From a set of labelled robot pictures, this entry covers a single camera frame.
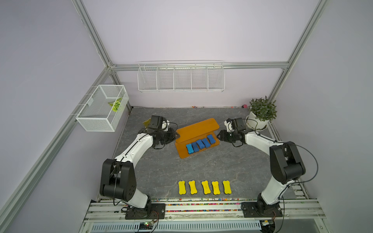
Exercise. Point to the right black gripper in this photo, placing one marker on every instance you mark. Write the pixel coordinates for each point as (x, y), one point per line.
(223, 136)

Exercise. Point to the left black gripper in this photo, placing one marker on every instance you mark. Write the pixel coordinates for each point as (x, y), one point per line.
(172, 137)

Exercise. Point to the orange wooden two-tier shelf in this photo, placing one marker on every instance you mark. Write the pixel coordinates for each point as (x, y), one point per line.
(194, 132)

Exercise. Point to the blue eraser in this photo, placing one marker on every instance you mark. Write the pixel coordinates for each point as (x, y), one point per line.
(195, 147)
(200, 144)
(206, 143)
(190, 149)
(211, 139)

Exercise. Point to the yellow eraser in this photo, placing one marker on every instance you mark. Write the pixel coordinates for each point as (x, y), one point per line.
(227, 187)
(216, 188)
(192, 186)
(206, 188)
(182, 187)

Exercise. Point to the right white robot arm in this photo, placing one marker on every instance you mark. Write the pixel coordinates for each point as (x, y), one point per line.
(286, 164)

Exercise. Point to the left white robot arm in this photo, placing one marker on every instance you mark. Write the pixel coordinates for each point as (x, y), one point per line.
(118, 179)

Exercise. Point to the potted green plant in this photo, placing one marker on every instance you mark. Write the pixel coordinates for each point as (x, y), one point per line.
(262, 111)

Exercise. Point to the green object in basket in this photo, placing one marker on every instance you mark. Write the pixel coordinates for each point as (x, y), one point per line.
(115, 105)

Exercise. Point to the white mesh basket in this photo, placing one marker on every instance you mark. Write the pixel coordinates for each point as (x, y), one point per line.
(96, 115)

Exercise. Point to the white vent grille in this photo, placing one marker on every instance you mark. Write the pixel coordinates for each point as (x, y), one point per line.
(177, 226)

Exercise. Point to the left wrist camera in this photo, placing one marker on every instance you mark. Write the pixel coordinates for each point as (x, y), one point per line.
(158, 123)

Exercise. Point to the white wire wall shelf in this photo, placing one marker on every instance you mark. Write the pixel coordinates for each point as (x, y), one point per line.
(181, 76)

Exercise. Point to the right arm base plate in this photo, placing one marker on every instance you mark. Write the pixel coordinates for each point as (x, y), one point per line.
(261, 209)

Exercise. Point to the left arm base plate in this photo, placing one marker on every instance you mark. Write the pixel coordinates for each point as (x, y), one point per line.
(151, 211)

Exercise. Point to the aluminium mounting rail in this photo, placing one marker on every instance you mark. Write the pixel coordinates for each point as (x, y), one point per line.
(188, 209)

